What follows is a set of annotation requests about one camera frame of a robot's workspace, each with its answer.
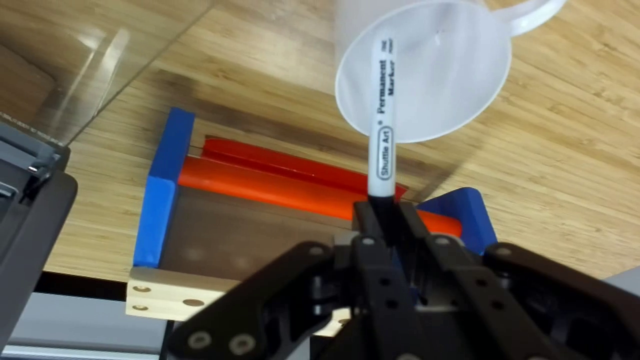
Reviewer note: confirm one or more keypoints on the grey toaster oven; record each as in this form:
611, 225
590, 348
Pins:
30, 212

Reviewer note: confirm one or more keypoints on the wooden peg rack blue ends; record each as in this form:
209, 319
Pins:
162, 192

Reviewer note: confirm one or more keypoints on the white plastic mug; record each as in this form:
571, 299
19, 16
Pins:
453, 73

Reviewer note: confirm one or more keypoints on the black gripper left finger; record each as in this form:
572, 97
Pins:
300, 300

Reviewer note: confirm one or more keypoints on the aluminium frame rail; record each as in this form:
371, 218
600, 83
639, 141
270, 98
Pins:
81, 331

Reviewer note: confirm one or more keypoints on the white marker with black cap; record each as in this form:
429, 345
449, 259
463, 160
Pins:
383, 121

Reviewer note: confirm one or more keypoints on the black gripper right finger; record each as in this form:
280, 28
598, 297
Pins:
532, 300

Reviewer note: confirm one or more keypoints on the red rod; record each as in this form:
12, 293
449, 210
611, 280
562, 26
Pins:
280, 159

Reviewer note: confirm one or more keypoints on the orange rod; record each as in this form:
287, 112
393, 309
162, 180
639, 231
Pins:
266, 186

